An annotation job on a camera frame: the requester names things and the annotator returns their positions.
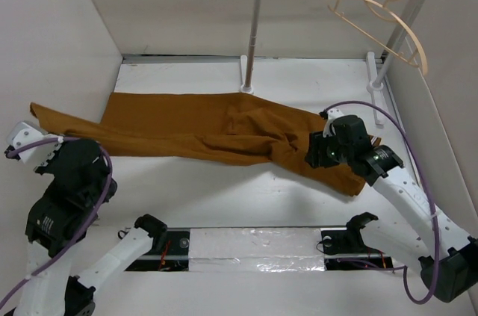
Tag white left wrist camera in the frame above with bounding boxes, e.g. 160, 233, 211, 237
5, 121, 48, 167

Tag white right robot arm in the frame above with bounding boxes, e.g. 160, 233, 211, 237
305, 108, 477, 303

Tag beige wooden clothes hanger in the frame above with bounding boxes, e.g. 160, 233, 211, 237
327, 0, 429, 75

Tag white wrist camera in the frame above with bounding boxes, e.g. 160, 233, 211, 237
322, 108, 345, 137
5, 121, 48, 167

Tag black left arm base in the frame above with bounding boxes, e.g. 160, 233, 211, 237
125, 229, 190, 272

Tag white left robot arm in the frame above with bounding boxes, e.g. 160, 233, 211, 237
1, 131, 167, 315

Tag brown trousers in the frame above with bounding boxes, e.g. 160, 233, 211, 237
30, 93, 365, 196

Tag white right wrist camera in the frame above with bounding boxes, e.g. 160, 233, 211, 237
322, 108, 345, 137

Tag silver foil tape strip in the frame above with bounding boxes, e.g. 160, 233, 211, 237
188, 227, 326, 273

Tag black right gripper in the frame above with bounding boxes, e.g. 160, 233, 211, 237
304, 129, 353, 168

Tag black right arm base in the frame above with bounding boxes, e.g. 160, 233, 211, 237
316, 227, 394, 271

